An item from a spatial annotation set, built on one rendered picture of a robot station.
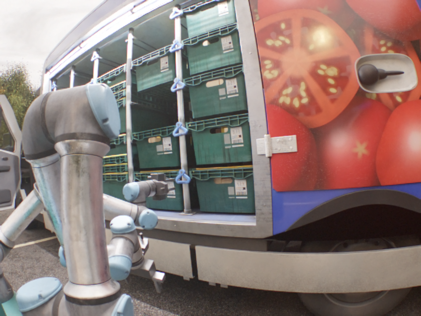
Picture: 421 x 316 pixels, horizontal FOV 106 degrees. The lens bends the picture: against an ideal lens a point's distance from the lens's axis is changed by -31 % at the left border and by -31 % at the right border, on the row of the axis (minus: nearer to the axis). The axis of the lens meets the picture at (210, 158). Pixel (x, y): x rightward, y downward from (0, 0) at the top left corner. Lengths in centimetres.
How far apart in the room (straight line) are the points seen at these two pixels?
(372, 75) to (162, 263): 143
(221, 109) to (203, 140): 20
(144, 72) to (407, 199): 168
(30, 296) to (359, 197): 106
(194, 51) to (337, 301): 166
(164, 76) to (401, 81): 134
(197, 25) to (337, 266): 154
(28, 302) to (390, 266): 121
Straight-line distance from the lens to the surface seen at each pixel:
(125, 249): 64
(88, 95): 44
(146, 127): 186
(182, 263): 130
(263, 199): 99
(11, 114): 394
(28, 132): 52
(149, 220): 86
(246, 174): 117
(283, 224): 100
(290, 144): 94
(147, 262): 80
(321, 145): 94
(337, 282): 112
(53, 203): 58
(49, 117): 47
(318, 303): 132
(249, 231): 105
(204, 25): 151
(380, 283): 116
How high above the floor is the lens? 94
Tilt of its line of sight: 1 degrees up
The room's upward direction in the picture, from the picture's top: 4 degrees counter-clockwise
